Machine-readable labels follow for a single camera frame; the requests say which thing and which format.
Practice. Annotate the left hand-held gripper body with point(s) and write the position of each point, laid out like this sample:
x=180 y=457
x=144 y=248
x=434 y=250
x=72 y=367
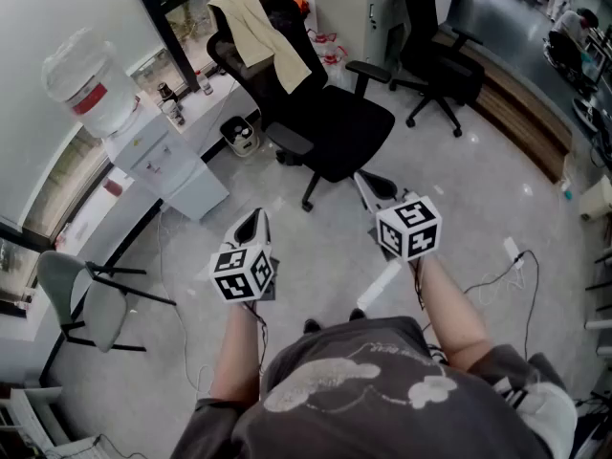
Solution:
x=236 y=275

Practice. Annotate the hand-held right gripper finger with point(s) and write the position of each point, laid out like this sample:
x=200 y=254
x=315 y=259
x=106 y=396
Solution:
x=385 y=187
x=369 y=196

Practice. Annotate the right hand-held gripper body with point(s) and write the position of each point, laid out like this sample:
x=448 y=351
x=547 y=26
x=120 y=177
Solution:
x=408 y=227

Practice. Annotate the black mesh office chair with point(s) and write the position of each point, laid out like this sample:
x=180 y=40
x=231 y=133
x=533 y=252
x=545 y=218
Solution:
x=344 y=132

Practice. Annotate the beige clothes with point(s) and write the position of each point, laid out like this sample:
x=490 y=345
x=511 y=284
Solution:
x=258 y=31

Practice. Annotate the person's right forearm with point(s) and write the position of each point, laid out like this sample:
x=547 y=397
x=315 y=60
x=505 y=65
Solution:
x=449 y=313

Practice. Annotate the person's left forearm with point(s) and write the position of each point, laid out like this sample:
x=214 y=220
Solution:
x=236 y=352

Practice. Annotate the grey chair black legs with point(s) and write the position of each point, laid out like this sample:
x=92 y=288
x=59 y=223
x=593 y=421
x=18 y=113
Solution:
x=102 y=309

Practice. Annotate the person's left shoe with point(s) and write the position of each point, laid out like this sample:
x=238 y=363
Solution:
x=312 y=325

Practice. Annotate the person's shoe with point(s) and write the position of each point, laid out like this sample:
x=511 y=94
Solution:
x=312 y=325
x=357 y=313

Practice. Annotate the small white bin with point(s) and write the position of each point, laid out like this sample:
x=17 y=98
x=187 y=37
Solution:
x=239 y=137

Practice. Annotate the person's right shoe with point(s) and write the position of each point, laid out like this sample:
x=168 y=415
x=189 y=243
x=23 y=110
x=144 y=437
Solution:
x=357 y=313

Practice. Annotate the white water dispenser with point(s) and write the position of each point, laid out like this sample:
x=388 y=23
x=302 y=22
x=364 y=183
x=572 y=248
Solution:
x=162 y=160

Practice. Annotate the white power strip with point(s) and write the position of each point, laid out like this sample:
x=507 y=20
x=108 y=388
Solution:
x=512 y=251

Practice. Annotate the patterned lidded cup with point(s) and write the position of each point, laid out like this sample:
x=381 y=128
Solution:
x=173 y=113

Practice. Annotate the small red-capped plastic bottle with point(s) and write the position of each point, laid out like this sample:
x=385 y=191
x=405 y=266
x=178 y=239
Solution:
x=205 y=85

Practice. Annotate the low wooden platform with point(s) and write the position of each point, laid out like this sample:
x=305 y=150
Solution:
x=521 y=113

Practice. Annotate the small teal bottle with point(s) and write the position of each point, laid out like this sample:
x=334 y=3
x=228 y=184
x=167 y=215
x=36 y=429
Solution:
x=566 y=190

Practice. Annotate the person's grey printed shirt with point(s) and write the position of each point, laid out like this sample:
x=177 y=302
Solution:
x=363 y=399

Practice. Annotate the white metal cabinet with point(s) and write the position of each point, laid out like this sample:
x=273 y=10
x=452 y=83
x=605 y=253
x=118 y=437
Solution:
x=344 y=12

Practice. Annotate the beige box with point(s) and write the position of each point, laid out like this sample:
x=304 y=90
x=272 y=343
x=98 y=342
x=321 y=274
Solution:
x=597 y=199

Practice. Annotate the orange bag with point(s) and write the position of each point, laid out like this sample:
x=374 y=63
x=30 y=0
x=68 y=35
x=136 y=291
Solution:
x=296 y=3

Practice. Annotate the clear water jug red label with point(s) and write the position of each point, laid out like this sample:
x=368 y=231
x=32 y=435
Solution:
x=91 y=84

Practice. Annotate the black window frame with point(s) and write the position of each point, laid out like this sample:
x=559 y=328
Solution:
x=162 y=27

